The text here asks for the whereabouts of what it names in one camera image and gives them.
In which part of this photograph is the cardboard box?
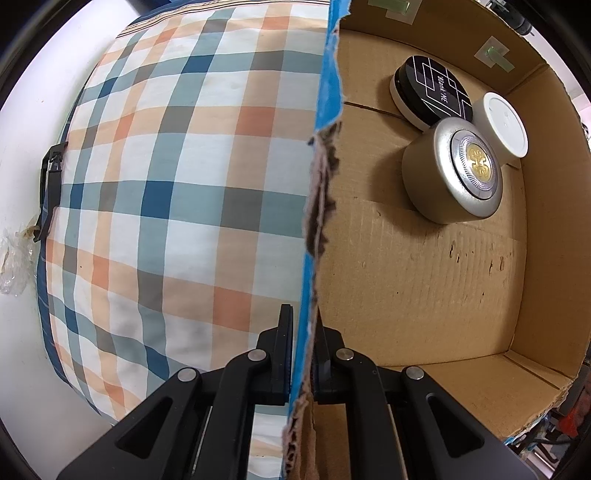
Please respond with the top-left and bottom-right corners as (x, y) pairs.
(283, 1), (590, 479)

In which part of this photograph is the silver round tin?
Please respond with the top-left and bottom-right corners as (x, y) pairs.
(402, 117), (503, 224)

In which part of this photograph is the black round tin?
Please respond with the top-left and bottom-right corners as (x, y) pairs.
(390, 55), (473, 131)

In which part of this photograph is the plaid tablecloth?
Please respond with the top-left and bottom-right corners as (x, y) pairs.
(37, 1), (329, 479)

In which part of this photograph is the crumpled clear plastic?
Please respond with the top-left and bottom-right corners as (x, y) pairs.
(0, 224), (38, 297)

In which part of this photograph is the black strap buckle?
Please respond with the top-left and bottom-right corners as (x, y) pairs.
(33, 142), (67, 243)

